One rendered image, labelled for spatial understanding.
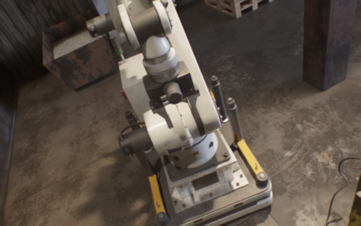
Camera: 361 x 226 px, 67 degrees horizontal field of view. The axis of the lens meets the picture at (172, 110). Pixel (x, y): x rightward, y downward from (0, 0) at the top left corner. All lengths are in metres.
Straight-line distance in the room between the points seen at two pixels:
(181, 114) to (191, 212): 0.85
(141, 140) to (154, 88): 0.54
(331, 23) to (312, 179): 1.40
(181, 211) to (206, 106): 0.91
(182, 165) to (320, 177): 1.22
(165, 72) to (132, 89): 1.00
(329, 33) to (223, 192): 1.77
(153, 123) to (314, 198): 1.49
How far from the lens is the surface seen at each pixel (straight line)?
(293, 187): 2.57
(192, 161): 1.95
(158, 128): 1.62
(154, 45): 1.17
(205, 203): 2.17
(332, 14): 2.91
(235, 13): 5.19
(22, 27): 6.05
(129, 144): 1.73
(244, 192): 2.17
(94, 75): 4.66
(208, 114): 1.64
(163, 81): 1.25
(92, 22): 1.88
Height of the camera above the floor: 2.19
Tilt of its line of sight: 39 degrees down
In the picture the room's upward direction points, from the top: 22 degrees counter-clockwise
